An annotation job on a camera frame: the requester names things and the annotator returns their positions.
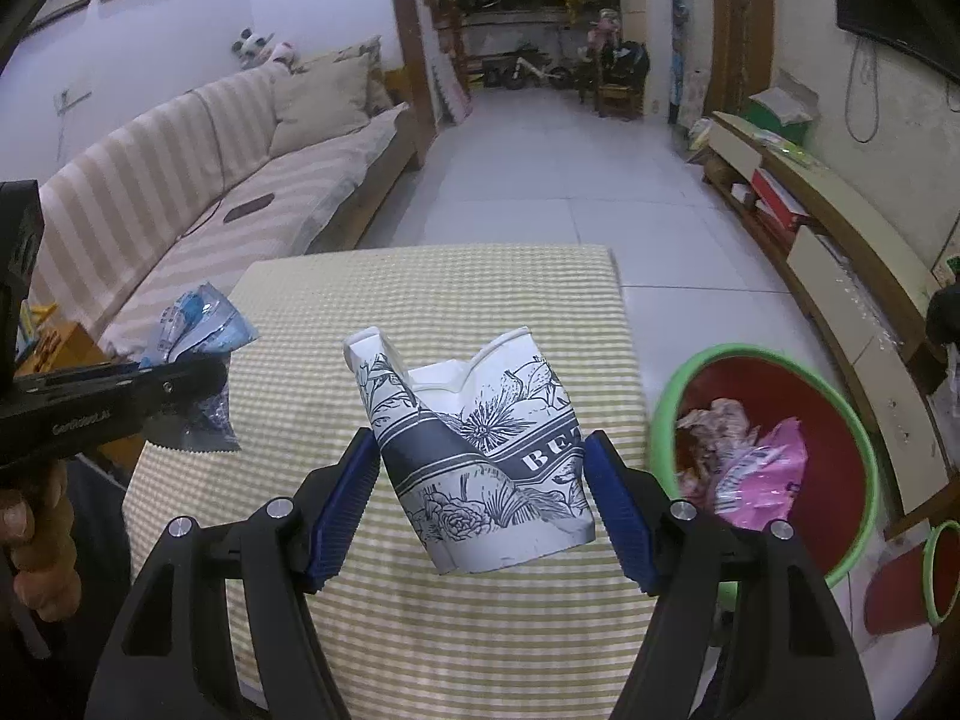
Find panda plush toy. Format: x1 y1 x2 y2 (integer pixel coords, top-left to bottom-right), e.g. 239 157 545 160
231 28 272 70

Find pink toy figure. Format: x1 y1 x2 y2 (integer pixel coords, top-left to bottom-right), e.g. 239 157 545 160
589 11 623 61

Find red flat box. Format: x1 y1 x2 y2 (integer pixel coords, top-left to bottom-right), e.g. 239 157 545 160
750 169 811 233

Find leaning foam mats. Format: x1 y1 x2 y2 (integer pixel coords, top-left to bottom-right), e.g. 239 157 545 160
431 56 475 125

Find person's left hand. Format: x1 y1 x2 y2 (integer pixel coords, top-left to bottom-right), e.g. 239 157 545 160
0 459 80 620

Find small red green basin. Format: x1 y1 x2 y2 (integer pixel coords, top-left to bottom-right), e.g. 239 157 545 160
862 521 960 635

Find patterned cushion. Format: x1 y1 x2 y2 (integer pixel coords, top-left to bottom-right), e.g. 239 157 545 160
300 36 395 117

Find blue white plastic wrapper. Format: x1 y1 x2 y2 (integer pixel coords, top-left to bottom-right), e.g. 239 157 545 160
139 281 260 455

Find brown paper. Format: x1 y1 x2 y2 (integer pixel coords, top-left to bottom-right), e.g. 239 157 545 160
675 399 751 458

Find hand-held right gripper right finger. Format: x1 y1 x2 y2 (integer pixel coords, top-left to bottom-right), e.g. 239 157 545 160
583 431 860 720

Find wooden chair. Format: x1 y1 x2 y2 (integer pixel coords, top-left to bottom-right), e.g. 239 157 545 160
596 75 650 121

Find green box with white lid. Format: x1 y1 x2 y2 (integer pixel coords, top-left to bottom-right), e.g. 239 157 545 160
748 73 818 147

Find purple snack bag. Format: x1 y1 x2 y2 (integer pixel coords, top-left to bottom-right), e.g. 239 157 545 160
705 420 809 533

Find yellow checked tablecloth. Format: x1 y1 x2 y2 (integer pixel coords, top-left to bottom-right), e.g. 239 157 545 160
121 244 661 720

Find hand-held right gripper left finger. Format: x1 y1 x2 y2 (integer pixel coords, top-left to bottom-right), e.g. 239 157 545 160
94 427 383 720

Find long wooden tv cabinet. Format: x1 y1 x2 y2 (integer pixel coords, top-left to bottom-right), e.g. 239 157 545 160
701 111 953 537

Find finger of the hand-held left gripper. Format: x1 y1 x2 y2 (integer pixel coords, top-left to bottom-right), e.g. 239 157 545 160
142 356 230 421

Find striped beige sofa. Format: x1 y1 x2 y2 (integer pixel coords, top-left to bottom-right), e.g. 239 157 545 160
26 60 417 361

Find white balance bike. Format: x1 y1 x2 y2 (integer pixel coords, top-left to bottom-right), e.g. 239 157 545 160
502 52 571 91

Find red bin with green rim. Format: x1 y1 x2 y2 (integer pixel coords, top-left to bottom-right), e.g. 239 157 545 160
649 343 880 592

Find floral paper cup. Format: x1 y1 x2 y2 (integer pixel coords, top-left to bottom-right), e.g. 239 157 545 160
343 326 597 577

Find pile of dark clothes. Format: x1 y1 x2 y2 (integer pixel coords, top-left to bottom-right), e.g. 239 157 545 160
926 285 960 350

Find plain beige cushion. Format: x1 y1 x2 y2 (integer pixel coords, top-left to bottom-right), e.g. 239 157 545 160
268 54 372 158

